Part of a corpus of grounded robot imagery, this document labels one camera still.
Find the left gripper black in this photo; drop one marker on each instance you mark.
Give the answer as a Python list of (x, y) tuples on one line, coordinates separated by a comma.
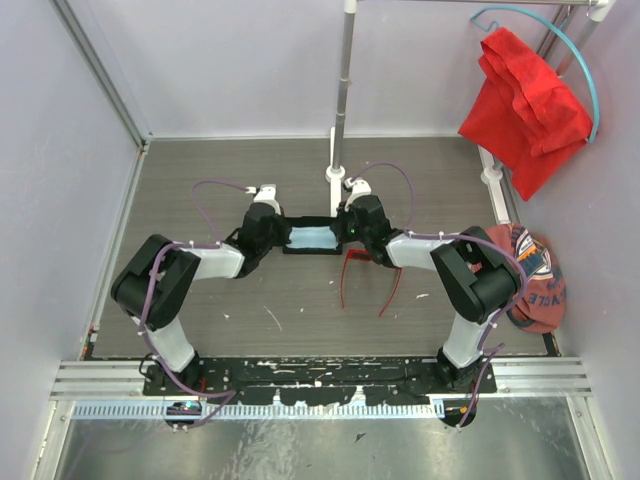
[(280, 221)]

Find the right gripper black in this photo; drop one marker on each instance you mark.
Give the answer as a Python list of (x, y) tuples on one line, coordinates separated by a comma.
[(339, 224)]

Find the light blue cleaning cloth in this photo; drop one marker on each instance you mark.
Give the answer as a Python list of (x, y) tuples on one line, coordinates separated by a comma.
[(312, 237)]

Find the black sunglasses case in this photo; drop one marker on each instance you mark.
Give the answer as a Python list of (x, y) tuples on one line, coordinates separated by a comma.
[(305, 221)]

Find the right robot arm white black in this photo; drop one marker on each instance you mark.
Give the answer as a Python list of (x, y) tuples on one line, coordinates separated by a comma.
[(481, 280)]

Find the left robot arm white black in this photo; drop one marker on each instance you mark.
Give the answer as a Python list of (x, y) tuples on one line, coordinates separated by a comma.
[(153, 286)]

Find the white rack foot right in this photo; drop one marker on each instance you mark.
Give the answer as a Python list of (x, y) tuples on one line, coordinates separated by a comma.
[(491, 176)]

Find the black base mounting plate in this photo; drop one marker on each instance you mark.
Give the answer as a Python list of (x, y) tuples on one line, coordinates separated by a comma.
[(317, 381)]

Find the faded red printed t-shirt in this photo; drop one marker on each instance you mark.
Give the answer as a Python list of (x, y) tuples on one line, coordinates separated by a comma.
[(542, 308)]

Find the red cloth on hanger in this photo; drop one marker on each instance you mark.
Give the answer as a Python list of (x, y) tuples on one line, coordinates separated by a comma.
[(524, 114)]

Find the silver garment rack pole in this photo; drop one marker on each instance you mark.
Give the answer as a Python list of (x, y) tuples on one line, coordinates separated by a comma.
[(598, 10)]

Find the teal clothes hanger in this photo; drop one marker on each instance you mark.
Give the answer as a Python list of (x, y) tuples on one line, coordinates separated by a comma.
[(566, 40)]

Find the silver right rack pole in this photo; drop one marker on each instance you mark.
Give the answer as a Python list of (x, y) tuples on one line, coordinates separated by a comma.
[(562, 18)]

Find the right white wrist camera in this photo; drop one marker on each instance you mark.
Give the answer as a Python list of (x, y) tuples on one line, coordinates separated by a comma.
[(356, 188)]

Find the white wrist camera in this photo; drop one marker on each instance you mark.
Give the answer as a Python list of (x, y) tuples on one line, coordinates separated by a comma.
[(265, 194), (356, 188)]

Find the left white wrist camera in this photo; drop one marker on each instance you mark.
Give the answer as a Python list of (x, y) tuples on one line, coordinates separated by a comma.
[(265, 194)]

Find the aluminium frame rail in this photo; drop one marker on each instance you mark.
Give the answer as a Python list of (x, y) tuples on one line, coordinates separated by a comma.
[(92, 58)]

